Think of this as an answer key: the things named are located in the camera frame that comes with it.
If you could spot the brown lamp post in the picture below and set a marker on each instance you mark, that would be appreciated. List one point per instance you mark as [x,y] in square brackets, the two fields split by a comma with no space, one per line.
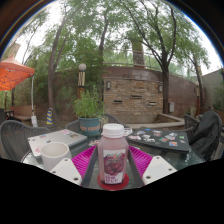
[197,100]

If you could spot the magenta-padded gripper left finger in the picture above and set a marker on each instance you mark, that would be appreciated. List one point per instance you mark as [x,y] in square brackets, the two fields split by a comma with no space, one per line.
[83,161]

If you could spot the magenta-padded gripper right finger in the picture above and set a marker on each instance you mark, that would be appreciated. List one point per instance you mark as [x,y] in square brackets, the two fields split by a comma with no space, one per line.
[141,161]

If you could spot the pink drink bottle white cap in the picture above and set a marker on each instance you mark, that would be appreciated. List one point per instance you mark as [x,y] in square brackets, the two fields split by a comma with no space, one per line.
[112,153]

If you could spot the green plant in blue pot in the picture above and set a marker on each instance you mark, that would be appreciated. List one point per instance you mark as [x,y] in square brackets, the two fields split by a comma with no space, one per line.
[88,106]

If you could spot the striped lamp post white globe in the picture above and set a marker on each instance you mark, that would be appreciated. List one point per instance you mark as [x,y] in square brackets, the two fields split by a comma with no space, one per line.
[81,80]

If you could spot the white printed cards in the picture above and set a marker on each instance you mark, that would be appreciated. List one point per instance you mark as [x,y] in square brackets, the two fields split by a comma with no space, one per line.
[128,132]

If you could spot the black wall lamp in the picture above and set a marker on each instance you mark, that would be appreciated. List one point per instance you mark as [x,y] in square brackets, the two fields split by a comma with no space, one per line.
[108,85]
[160,88]

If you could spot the orange patio umbrella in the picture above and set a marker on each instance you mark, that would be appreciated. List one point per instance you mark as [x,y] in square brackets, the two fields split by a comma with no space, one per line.
[13,71]

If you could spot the white cup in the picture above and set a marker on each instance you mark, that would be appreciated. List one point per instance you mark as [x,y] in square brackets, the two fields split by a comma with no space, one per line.
[55,156]

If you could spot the tree with dark trunk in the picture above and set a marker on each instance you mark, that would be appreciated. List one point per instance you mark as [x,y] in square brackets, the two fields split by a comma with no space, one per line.
[165,96]

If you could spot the yellow blue striped cone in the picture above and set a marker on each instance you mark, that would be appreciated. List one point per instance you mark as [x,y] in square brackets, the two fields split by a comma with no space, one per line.
[49,116]

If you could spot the black laptop with stickers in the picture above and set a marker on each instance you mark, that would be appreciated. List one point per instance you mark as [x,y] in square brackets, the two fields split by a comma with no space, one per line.
[160,138]

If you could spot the grey wall box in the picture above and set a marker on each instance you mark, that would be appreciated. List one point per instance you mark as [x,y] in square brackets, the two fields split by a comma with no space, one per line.
[171,107]

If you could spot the silver laptop with stickers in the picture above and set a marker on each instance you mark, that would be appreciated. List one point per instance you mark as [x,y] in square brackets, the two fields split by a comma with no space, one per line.
[56,138]

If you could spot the black jacket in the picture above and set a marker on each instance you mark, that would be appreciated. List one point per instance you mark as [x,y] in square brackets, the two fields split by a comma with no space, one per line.
[206,133]

